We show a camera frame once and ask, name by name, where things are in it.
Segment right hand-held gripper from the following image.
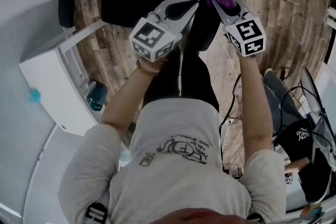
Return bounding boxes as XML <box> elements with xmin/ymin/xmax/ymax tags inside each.
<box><xmin>211</xmin><ymin>0</ymin><xmax>267</xmax><ymax>58</ymax></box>

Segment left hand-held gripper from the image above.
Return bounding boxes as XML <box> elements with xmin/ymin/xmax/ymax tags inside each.
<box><xmin>129</xmin><ymin>0</ymin><xmax>200</xmax><ymax>62</ymax></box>

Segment person's right forearm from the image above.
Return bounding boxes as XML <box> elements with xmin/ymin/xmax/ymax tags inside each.
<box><xmin>237</xmin><ymin>56</ymin><xmax>275</xmax><ymax>166</ymax></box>

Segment person's left forearm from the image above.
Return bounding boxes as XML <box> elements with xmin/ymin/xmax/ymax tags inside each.
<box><xmin>101</xmin><ymin>57</ymin><xmax>169</xmax><ymax>145</ymax></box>

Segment small turquoise object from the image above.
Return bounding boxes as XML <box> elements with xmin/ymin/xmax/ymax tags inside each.
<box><xmin>29</xmin><ymin>88</ymin><xmax>43</xmax><ymax>104</ymax></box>

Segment person's black trousers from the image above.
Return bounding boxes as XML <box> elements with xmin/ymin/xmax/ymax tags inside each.
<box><xmin>143</xmin><ymin>15</ymin><xmax>220</xmax><ymax>113</ymax></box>

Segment teal waste bin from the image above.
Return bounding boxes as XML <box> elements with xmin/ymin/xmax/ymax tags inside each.
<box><xmin>87</xmin><ymin>82</ymin><xmax>108</xmax><ymax>113</ymax></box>

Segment white desk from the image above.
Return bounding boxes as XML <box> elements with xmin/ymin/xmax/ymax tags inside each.
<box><xmin>18</xmin><ymin>18</ymin><xmax>111</xmax><ymax>137</ymax></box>

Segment person's grey printed t-shirt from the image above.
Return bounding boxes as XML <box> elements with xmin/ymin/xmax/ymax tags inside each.
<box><xmin>57</xmin><ymin>98</ymin><xmax>287</xmax><ymax>224</ymax></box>

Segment person's face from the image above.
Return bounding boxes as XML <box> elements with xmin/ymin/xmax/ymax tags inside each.
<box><xmin>157</xmin><ymin>207</ymin><xmax>250</xmax><ymax>224</ymax></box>

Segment brown beaded bracelet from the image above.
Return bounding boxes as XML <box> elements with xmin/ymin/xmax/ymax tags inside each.
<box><xmin>135</xmin><ymin>58</ymin><xmax>158</xmax><ymax>77</ymax></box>

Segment black floor cable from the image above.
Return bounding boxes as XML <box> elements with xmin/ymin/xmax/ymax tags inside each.
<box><xmin>219</xmin><ymin>73</ymin><xmax>243</xmax><ymax>166</ymax></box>

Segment black strap buckle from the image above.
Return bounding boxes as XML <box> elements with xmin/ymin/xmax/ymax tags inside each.
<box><xmin>246</xmin><ymin>214</ymin><xmax>263</xmax><ymax>224</ymax></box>
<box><xmin>86</xmin><ymin>202</ymin><xmax>107</xmax><ymax>224</ymax></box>

